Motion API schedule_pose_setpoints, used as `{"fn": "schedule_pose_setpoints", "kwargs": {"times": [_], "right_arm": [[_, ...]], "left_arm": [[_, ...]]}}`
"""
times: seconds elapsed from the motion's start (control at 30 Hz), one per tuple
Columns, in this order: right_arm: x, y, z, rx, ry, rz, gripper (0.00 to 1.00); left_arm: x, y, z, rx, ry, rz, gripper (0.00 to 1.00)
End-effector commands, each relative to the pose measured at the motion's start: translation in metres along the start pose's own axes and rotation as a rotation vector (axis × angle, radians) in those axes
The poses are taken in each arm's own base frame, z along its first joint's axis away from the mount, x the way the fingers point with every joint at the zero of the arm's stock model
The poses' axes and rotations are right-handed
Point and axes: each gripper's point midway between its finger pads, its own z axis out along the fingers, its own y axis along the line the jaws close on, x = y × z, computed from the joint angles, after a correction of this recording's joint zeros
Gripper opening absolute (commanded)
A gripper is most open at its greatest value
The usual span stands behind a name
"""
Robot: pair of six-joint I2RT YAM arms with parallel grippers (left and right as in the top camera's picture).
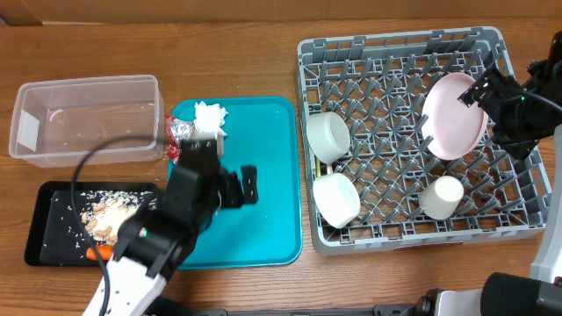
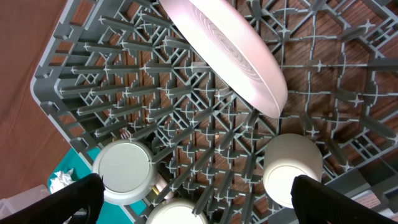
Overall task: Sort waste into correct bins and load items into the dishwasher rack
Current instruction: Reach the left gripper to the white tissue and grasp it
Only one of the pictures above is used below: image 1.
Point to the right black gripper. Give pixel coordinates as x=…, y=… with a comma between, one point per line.
x=521, y=141

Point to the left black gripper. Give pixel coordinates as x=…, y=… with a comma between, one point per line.
x=234, y=197

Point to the pink round plate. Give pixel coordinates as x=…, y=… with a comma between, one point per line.
x=455, y=128

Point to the yellow plastic spoon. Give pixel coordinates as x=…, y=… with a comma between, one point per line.
x=318, y=167

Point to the grey bowl with rice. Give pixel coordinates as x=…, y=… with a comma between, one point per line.
x=328, y=136

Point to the cream bowl with peanuts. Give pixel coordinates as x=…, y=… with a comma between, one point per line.
x=336, y=198

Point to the white paper cup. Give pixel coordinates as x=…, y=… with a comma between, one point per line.
x=442, y=197

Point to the orange carrot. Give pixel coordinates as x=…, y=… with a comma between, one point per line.
x=105, y=252

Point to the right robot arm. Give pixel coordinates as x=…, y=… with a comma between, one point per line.
x=540, y=292

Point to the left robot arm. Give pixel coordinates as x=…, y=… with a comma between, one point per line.
x=155, y=241

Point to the grey dishwasher rack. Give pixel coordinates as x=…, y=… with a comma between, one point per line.
x=378, y=84

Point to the teal plastic tray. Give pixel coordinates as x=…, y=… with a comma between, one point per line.
x=261, y=131

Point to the crumpled white napkin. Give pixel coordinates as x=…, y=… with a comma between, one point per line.
x=209, y=118

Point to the red silver foil wrapper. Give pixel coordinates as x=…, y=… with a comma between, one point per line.
x=177, y=131

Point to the spilled rice and peanuts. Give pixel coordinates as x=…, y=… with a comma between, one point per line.
x=99, y=214

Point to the clear plastic bin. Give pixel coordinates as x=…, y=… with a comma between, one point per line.
x=55, y=123

